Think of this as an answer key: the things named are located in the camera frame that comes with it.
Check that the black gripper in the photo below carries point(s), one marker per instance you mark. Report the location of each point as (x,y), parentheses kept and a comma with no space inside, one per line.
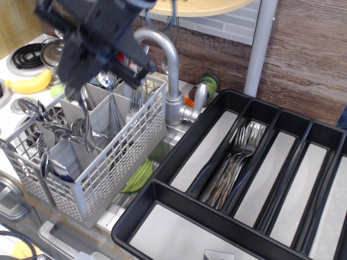
(99,38)

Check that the silver fork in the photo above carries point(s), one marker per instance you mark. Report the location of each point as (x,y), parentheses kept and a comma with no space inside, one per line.
(43,151)
(137,94)
(90,145)

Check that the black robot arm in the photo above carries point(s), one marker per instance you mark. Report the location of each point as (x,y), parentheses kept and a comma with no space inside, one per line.
(99,38)

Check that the upright silver fork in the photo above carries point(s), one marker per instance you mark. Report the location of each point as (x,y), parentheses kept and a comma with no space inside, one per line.
(137,94)

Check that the silver spoon lying in basket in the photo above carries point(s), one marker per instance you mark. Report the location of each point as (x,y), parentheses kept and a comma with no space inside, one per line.
(78,127)

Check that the silver spoon at basket edge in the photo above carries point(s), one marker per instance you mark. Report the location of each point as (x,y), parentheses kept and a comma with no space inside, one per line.
(30,109)

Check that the grey plastic cutlery basket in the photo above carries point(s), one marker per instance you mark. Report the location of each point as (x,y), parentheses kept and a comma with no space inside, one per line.
(81,185)

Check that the silver fork at basket front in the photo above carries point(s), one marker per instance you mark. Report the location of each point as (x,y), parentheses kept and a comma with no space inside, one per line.
(43,151)

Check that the black cutlery tray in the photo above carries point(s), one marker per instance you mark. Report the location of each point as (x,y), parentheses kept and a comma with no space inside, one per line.
(287,202)

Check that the small silver toy pot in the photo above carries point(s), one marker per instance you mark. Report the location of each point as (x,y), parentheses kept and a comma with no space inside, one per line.
(51,53)

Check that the green toy lime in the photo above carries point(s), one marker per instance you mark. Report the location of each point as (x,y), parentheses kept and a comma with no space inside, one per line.
(56,91)

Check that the black stove coil burner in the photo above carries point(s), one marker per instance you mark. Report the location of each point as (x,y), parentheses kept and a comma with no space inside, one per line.
(28,56)

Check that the yellow toy banana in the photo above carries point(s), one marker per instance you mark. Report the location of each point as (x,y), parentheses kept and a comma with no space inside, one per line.
(31,85)

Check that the silver toy faucet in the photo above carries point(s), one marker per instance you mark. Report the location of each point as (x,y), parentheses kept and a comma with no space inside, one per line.
(176,111)

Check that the orange toy carrot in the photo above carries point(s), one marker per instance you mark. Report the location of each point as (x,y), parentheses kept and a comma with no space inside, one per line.
(189,102)

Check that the green labelled toy can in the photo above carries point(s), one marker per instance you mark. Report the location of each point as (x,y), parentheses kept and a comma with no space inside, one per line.
(212,84)

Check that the green toy leaf vegetable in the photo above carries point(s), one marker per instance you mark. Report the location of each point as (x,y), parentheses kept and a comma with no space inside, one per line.
(140,178)

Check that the pile of silver forks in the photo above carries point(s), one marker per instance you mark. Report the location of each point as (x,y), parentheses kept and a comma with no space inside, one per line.
(247,138)

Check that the grey metal pole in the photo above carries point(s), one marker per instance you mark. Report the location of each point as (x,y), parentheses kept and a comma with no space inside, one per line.
(266,18)

